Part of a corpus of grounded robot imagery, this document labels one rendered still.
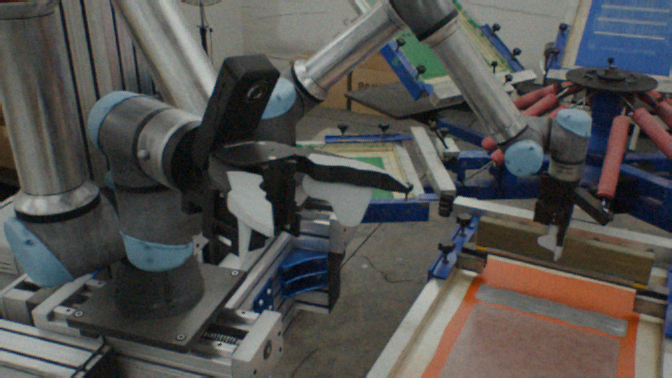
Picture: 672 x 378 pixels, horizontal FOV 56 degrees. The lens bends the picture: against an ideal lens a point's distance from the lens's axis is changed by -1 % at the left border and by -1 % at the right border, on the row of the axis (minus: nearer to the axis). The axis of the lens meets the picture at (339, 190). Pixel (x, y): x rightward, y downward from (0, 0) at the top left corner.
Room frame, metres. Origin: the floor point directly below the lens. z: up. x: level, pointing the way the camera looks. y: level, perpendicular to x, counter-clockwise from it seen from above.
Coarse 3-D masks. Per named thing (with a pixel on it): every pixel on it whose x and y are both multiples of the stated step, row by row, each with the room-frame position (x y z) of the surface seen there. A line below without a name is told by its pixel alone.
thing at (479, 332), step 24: (504, 264) 1.47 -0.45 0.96; (504, 288) 1.36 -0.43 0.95; (528, 288) 1.36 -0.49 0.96; (552, 288) 1.36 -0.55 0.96; (456, 312) 1.26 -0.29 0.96; (480, 312) 1.26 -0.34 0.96; (504, 312) 1.26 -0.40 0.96; (456, 336) 1.17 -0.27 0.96; (480, 336) 1.16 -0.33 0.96; (504, 336) 1.16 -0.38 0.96; (528, 336) 1.16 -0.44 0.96; (432, 360) 1.08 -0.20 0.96; (456, 360) 1.08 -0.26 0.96; (480, 360) 1.08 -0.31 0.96; (504, 360) 1.08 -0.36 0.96; (528, 360) 1.08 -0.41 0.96
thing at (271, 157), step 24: (168, 144) 0.54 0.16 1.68; (192, 144) 0.54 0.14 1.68; (240, 144) 0.52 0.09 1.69; (264, 144) 0.52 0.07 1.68; (168, 168) 0.53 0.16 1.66; (192, 168) 0.54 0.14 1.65; (264, 168) 0.47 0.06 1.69; (288, 168) 0.49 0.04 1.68; (192, 192) 0.53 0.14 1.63; (216, 192) 0.48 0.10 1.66; (288, 192) 0.49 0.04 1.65; (216, 216) 0.48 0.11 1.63; (288, 216) 0.49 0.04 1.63; (216, 240) 0.47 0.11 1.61; (264, 240) 0.47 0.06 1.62
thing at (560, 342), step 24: (576, 288) 1.36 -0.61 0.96; (600, 288) 1.36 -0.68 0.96; (600, 312) 1.26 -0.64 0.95; (624, 312) 1.25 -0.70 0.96; (552, 336) 1.16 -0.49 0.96; (576, 336) 1.16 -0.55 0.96; (600, 336) 1.16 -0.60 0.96; (552, 360) 1.08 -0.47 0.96; (576, 360) 1.08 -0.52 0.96; (600, 360) 1.08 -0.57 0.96; (624, 360) 1.08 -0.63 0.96
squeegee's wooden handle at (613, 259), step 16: (480, 224) 1.39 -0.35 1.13; (496, 224) 1.37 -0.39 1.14; (512, 224) 1.36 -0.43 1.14; (480, 240) 1.38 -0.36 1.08; (496, 240) 1.37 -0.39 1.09; (512, 240) 1.35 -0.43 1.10; (528, 240) 1.33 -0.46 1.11; (576, 240) 1.29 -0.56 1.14; (592, 240) 1.29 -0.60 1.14; (544, 256) 1.31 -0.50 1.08; (560, 256) 1.30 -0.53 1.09; (576, 256) 1.28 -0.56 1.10; (592, 256) 1.27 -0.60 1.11; (608, 256) 1.25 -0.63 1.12; (624, 256) 1.24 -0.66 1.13; (640, 256) 1.22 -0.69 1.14; (608, 272) 1.25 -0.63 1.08; (624, 272) 1.23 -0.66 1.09; (640, 272) 1.22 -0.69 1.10
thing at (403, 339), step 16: (656, 272) 1.38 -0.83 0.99; (432, 288) 1.31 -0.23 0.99; (416, 304) 1.24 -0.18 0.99; (432, 304) 1.25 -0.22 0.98; (416, 320) 1.18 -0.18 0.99; (400, 336) 1.12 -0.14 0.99; (416, 336) 1.15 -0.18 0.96; (384, 352) 1.07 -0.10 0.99; (400, 352) 1.07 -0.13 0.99; (384, 368) 1.02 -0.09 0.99
